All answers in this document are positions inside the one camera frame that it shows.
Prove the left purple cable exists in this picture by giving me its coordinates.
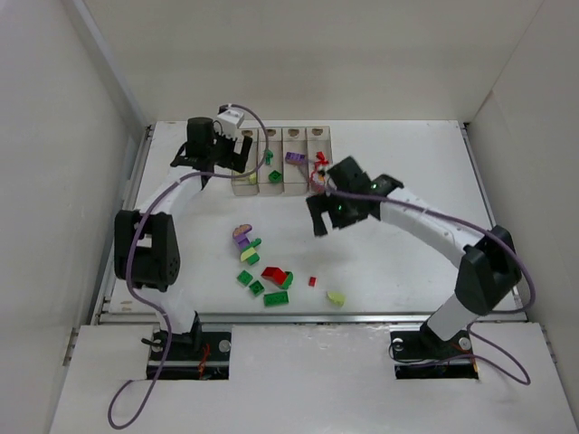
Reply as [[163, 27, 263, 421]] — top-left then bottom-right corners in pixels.
[[107, 103, 268, 429]]

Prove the green round lego piece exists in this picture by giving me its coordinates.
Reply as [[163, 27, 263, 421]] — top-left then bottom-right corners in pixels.
[[245, 238, 261, 250]]

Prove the green cone lego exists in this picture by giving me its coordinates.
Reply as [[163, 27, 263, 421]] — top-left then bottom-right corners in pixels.
[[264, 149, 273, 165]]

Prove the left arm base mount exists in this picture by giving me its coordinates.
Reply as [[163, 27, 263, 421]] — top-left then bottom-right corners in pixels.
[[158, 330, 233, 381]]

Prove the red large lego brick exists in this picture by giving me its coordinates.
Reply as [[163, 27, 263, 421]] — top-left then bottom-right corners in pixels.
[[261, 267, 288, 287]]

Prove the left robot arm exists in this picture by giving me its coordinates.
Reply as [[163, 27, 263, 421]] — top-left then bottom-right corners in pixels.
[[114, 108, 253, 349]]

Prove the clear bin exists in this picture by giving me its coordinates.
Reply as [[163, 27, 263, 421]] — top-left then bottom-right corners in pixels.
[[231, 128, 260, 196], [257, 127, 283, 195], [282, 127, 308, 195], [306, 127, 333, 194]]

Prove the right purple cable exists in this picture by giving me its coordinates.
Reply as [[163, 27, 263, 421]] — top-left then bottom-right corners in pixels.
[[316, 180, 539, 385]]

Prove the lime slope lego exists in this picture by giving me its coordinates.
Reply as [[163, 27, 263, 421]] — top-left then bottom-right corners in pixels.
[[327, 291, 346, 307]]

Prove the purple flower lego piece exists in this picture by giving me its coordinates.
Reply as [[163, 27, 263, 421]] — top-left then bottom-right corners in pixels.
[[232, 223, 252, 252]]

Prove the red arch lego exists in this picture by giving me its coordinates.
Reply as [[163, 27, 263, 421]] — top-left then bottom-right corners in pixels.
[[309, 170, 326, 193]]

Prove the green square lego brick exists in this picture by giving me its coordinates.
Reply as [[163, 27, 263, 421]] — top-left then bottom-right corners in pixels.
[[236, 270, 253, 287]]

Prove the purple lego brick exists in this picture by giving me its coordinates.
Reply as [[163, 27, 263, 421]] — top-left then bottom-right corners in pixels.
[[285, 152, 307, 165]]

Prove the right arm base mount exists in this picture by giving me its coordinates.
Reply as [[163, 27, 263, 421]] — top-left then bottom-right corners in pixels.
[[388, 330, 479, 380]]

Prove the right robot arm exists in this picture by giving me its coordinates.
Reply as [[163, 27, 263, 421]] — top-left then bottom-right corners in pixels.
[[306, 156, 522, 346]]

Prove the purple cable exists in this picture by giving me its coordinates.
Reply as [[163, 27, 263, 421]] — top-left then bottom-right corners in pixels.
[[107, 103, 268, 429], [316, 180, 539, 385]]

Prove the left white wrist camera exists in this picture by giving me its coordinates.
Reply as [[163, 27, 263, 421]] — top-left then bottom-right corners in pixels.
[[215, 105, 245, 138]]

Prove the red ring lego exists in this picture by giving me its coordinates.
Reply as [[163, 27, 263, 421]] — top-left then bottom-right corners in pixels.
[[314, 151, 329, 170]]

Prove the yellow-green slope lego on green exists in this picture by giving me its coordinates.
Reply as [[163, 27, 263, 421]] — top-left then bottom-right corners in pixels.
[[240, 248, 260, 265]]

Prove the green small square lego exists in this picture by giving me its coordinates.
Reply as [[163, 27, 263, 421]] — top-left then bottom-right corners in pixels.
[[268, 170, 282, 184]]

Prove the green long lego brick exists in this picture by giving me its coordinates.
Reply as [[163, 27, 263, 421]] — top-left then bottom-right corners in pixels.
[[263, 291, 290, 307]]

